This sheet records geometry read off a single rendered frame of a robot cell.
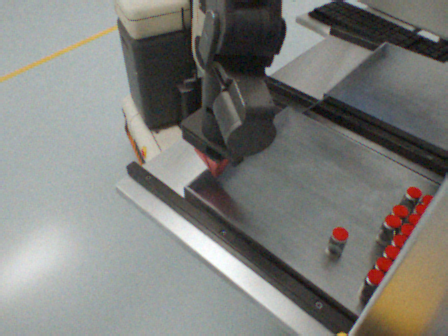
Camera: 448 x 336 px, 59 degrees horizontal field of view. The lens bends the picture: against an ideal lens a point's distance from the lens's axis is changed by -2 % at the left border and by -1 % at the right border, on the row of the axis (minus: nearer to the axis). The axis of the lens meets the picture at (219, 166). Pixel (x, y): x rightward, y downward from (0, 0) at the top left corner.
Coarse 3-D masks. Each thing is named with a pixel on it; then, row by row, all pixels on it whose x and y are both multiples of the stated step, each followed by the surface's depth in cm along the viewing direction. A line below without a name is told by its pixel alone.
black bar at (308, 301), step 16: (144, 176) 62; (160, 192) 60; (176, 192) 60; (176, 208) 59; (192, 208) 58; (208, 224) 56; (224, 240) 54; (240, 240) 54; (240, 256) 53; (256, 256) 52; (256, 272) 52; (272, 272) 51; (288, 288) 49; (304, 288) 49; (304, 304) 48; (320, 304) 48; (320, 320) 48; (336, 320) 46
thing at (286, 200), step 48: (288, 144) 70; (336, 144) 68; (192, 192) 58; (240, 192) 62; (288, 192) 62; (336, 192) 62; (384, 192) 62; (432, 192) 60; (288, 240) 56; (336, 288) 51
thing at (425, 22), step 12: (360, 0) 126; (372, 0) 122; (384, 0) 119; (396, 0) 116; (408, 0) 113; (420, 0) 111; (432, 0) 108; (444, 0) 106; (384, 12) 122; (396, 12) 118; (408, 12) 115; (420, 12) 112; (432, 12) 110; (444, 12) 107; (420, 24) 114; (432, 24) 111; (444, 24) 108; (444, 36) 110
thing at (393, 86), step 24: (384, 48) 88; (360, 72) 84; (384, 72) 85; (408, 72) 85; (432, 72) 84; (336, 96) 79; (360, 96) 79; (384, 96) 79; (408, 96) 79; (432, 96) 79; (384, 120) 69; (408, 120) 74; (432, 120) 74; (432, 144) 65
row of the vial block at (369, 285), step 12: (420, 204) 55; (420, 216) 53; (408, 228) 52; (396, 240) 51; (384, 252) 50; (396, 252) 49; (384, 264) 48; (372, 276) 47; (360, 288) 49; (372, 288) 47
